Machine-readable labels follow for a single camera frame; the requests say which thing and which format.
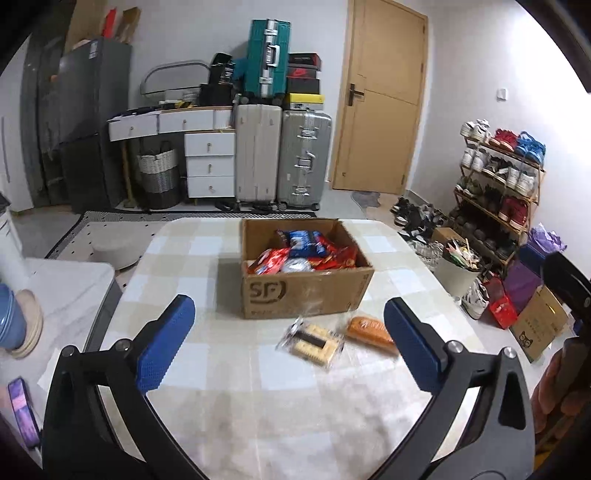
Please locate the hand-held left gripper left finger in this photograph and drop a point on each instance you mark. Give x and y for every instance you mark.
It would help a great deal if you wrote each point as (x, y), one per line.
(164, 344)

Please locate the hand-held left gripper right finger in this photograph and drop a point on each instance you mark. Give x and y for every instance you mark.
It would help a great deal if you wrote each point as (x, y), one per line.
(413, 344)

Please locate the orange bread packet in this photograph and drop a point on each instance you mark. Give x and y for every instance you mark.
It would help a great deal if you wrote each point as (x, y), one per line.
(369, 330)

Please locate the clear biscuit packet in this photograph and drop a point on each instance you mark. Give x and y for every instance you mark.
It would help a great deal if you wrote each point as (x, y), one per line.
(311, 344)

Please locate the brown cardboard box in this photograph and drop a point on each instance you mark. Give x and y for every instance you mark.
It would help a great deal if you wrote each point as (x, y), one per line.
(304, 290)

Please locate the red snack packet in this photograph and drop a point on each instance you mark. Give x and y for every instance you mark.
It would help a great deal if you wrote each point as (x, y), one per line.
(339, 257)
(268, 262)

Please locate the purple and white snack packet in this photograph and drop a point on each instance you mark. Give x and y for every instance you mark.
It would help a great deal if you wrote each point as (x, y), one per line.
(298, 265)

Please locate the blue snack packet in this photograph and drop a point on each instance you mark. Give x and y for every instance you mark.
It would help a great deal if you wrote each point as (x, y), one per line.
(302, 242)

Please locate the person's right hand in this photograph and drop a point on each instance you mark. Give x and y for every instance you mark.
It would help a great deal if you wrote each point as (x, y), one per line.
(545, 397)

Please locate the purple gift bag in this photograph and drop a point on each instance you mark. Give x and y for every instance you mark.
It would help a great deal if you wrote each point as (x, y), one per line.
(526, 281)

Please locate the cardboard box cat print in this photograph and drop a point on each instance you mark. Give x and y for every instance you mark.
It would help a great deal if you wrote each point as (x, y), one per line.
(540, 327)

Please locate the red gift bag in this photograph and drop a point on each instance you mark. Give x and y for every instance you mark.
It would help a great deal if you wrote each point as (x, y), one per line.
(502, 307)

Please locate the white sneaker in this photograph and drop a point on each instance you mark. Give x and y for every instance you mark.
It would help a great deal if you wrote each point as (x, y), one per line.
(475, 300)

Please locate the white trash bin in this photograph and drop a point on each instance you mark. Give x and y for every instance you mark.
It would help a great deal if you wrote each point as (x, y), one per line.
(459, 277)

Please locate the wooden shoe rack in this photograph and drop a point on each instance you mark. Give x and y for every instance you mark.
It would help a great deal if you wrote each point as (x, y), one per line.
(535, 203)

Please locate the round white pouf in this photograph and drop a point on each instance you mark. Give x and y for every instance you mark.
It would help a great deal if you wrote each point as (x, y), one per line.
(115, 251)

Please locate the small open cardboard box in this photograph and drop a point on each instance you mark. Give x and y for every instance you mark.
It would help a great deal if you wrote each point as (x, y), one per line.
(448, 235)

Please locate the pile of dark shoes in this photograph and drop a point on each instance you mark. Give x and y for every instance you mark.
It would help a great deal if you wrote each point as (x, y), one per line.
(415, 217)

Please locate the stack of beige plates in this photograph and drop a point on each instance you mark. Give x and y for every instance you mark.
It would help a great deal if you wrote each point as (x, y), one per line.
(33, 323)

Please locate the shoe rack with shoes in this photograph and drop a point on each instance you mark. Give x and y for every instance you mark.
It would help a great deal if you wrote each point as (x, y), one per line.
(503, 170)

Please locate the grey door mat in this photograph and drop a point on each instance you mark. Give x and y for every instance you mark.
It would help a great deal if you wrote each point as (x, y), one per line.
(365, 199)

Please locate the blue bowl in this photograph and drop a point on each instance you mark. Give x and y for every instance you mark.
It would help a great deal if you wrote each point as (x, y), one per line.
(10, 318)

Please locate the smartphone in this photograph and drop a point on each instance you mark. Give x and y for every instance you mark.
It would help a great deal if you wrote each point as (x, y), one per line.
(23, 410)

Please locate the woven laundry basket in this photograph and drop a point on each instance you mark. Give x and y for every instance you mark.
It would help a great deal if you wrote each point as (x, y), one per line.
(159, 177)

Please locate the white dresser with drawers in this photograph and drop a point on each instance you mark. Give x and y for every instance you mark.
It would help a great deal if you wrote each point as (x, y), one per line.
(207, 157)

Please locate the beige suitcase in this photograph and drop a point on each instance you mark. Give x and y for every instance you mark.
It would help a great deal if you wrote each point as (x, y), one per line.
(257, 152)

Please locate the silver suitcase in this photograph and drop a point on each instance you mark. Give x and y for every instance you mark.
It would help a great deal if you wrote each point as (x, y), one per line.
(302, 161)

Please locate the dark grey refrigerator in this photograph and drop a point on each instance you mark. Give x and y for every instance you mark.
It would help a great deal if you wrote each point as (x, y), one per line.
(94, 124)

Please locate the wooden door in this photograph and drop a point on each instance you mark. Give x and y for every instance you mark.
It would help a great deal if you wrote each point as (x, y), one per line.
(378, 101)

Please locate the white wardrobe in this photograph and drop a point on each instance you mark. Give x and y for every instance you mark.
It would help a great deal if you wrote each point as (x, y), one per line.
(14, 138)

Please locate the dark tall cabinet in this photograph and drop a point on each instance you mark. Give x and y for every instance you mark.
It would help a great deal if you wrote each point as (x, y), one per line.
(41, 120)

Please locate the yellow shoe box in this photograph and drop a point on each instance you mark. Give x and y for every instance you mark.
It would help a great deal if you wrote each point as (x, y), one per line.
(304, 101)

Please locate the black bag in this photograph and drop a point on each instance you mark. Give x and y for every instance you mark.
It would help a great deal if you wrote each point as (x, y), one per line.
(221, 78)

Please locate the black shoe box red logo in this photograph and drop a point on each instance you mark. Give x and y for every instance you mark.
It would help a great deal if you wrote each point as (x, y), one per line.
(302, 71)

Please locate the teal suitcase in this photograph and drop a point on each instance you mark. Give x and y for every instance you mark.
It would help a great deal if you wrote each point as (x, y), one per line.
(265, 60)

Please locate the dark red shoe box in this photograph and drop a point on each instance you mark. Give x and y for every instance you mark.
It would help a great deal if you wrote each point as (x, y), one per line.
(304, 59)

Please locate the flat cardboard sheet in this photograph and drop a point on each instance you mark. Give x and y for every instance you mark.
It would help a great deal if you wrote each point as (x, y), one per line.
(85, 23)

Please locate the grey curved frame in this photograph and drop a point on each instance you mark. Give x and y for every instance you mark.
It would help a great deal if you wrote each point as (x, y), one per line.
(175, 74)

